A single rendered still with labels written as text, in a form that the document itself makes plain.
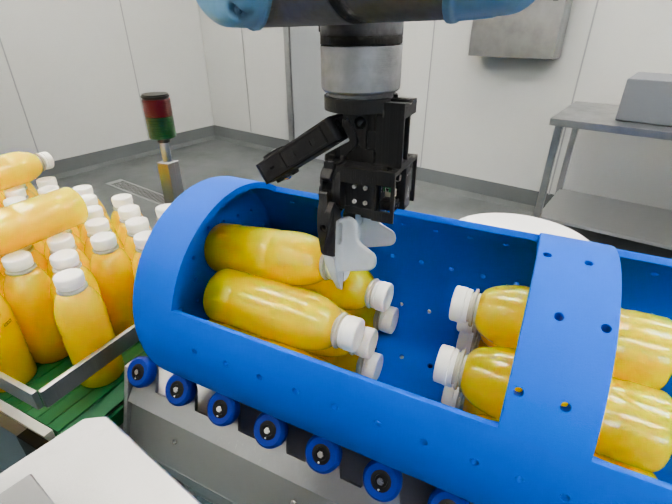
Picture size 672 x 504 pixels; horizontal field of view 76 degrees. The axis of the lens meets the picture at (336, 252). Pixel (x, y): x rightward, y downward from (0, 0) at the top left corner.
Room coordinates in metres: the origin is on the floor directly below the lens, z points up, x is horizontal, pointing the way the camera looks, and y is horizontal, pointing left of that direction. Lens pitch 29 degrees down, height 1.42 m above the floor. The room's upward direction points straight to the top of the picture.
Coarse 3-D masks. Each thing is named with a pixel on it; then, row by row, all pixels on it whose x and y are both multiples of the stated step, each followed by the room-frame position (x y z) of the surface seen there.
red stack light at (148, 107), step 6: (144, 102) 1.02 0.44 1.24; (150, 102) 1.02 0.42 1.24; (156, 102) 1.02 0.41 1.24; (162, 102) 1.03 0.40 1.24; (168, 102) 1.04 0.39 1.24; (144, 108) 1.03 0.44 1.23; (150, 108) 1.02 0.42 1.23; (156, 108) 1.02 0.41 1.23; (162, 108) 1.03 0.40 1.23; (168, 108) 1.04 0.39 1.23; (144, 114) 1.03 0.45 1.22; (150, 114) 1.02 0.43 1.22; (156, 114) 1.02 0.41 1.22; (162, 114) 1.02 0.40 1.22; (168, 114) 1.04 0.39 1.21
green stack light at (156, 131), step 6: (150, 120) 1.02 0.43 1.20; (156, 120) 1.02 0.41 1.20; (162, 120) 1.02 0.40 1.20; (168, 120) 1.03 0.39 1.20; (150, 126) 1.02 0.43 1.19; (156, 126) 1.02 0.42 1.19; (162, 126) 1.02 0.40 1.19; (168, 126) 1.03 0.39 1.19; (174, 126) 1.05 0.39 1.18; (150, 132) 1.02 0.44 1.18; (156, 132) 1.02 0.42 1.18; (162, 132) 1.02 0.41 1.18; (168, 132) 1.03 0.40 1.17; (174, 132) 1.05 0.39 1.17; (150, 138) 1.03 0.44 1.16; (156, 138) 1.02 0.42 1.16; (162, 138) 1.02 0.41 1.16; (168, 138) 1.03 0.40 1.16
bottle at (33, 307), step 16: (16, 272) 0.56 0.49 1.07; (32, 272) 0.58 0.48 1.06; (16, 288) 0.55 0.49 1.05; (32, 288) 0.56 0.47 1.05; (48, 288) 0.58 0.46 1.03; (16, 304) 0.55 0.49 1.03; (32, 304) 0.55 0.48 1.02; (48, 304) 0.57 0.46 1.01; (16, 320) 0.55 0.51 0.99; (32, 320) 0.55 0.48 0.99; (48, 320) 0.56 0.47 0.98; (32, 336) 0.55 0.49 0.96; (48, 336) 0.55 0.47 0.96; (32, 352) 0.55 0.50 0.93; (48, 352) 0.55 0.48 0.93; (64, 352) 0.56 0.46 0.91
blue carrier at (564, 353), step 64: (192, 192) 0.49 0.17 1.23; (256, 192) 0.60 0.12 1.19; (192, 256) 0.49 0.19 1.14; (384, 256) 0.55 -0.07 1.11; (448, 256) 0.51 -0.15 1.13; (512, 256) 0.46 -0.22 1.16; (576, 256) 0.33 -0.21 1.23; (640, 256) 0.38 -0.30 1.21; (192, 320) 0.37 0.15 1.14; (448, 320) 0.50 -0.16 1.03; (576, 320) 0.27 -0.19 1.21; (256, 384) 0.32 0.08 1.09; (320, 384) 0.29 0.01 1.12; (384, 384) 0.27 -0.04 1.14; (512, 384) 0.24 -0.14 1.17; (576, 384) 0.23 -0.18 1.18; (384, 448) 0.26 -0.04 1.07; (448, 448) 0.24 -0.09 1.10; (512, 448) 0.22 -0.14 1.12; (576, 448) 0.21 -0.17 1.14
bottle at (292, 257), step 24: (216, 240) 0.50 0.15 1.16; (240, 240) 0.48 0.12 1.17; (264, 240) 0.47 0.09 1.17; (288, 240) 0.46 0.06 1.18; (312, 240) 0.46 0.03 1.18; (216, 264) 0.49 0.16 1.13; (240, 264) 0.47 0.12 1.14; (264, 264) 0.46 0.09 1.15; (288, 264) 0.44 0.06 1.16; (312, 264) 0.44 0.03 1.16
